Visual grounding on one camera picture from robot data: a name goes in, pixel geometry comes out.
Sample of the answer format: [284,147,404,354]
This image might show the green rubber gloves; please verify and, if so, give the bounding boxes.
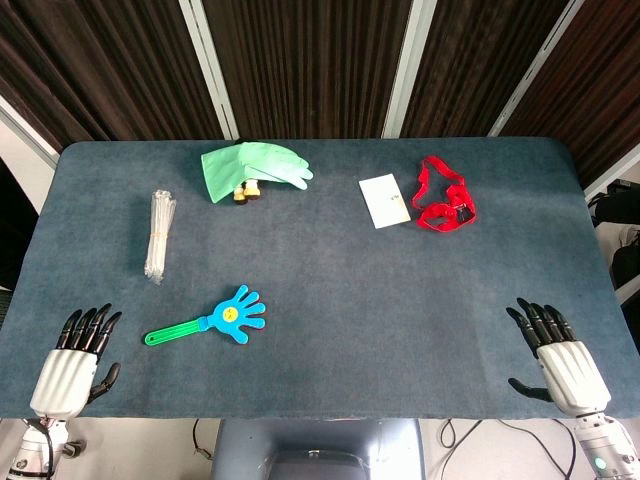
[200,141,315,205]

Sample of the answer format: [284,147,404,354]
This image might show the two small dark bottles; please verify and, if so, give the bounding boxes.
[232,179,261,206]

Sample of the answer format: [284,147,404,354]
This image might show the black bag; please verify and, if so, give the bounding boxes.
[587,182,640,289]

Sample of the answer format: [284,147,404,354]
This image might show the blue hand-shaped clapper toy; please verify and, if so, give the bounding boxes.
[143,284,267,347]

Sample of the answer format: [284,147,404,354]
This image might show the black cable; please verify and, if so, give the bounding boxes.
[192,418,214,460]
[439,418,579,480]

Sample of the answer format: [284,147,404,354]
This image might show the bundle of clear plastic straws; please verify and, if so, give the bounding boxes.
[143,188,177,286]

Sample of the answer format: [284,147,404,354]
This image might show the white card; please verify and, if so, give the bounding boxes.
[358,173,412,230]

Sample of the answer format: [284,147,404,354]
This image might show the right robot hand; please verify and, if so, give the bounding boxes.
[505,297,612,418]

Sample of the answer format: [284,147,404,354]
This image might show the red lanyard strap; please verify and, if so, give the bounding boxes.
[411,155,478,235]

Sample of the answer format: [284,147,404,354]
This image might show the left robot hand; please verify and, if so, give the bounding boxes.
[29,302,123,420]

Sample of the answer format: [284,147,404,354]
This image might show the grey robot base column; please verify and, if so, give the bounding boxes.
[212,417,426,480]

